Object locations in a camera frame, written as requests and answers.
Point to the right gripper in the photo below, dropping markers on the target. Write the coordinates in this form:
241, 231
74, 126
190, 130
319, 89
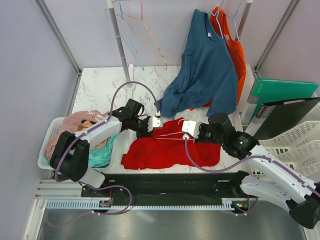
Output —
202, 125

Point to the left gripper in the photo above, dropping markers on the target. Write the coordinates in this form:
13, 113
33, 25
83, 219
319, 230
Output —
145, 133

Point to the pink wire hanger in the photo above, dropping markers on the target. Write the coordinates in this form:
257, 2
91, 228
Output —
145, 36
171, 130

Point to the red t shirt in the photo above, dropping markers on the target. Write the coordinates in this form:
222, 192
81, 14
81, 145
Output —
151, 153

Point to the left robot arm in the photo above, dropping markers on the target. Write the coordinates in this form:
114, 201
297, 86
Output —
70, 158

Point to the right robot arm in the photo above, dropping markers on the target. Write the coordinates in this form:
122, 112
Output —
290, 190

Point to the mint green t shirt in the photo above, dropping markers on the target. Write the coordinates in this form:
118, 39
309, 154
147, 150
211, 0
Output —
98, 158

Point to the blue t shirt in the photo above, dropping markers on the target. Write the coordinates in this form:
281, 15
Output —
207, 74

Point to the pink printed t shirt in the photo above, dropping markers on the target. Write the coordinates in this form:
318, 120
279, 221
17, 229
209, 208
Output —
75, 122

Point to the orange t shirt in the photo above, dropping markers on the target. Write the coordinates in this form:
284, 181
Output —
234, 48

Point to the blue hanger holding shirts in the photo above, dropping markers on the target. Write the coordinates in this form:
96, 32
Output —
215, 14

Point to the green binder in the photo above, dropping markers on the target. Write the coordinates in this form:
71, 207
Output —
265, 90

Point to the black binder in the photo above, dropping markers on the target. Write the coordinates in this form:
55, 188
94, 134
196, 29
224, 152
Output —
275, 118

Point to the white plastic laundry basket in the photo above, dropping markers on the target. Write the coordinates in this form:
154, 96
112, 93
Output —
53, 129

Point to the white slotted tray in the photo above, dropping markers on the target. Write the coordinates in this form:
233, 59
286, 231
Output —
298, 147

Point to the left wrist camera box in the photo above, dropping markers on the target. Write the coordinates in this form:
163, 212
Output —
155, 122

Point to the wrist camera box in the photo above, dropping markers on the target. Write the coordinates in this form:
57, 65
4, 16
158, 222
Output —
155, 122
191, 127

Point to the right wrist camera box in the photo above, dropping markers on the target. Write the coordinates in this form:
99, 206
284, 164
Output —
191, 127

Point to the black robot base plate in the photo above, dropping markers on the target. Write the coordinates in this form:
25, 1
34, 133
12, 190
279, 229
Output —
170, 188

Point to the white cable duct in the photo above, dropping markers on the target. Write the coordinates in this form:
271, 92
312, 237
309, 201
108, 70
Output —
90, 204

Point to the light blue wire hanger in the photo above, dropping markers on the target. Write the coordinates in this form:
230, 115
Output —
128, 37

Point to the aluminium frame post left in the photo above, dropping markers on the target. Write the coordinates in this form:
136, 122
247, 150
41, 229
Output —
45, 11

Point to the aluminium frame post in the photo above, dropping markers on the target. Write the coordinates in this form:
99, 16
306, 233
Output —
45, 11
276, 34

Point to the aluminium frame post right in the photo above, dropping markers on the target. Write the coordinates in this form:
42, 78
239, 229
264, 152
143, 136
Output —
276, 34

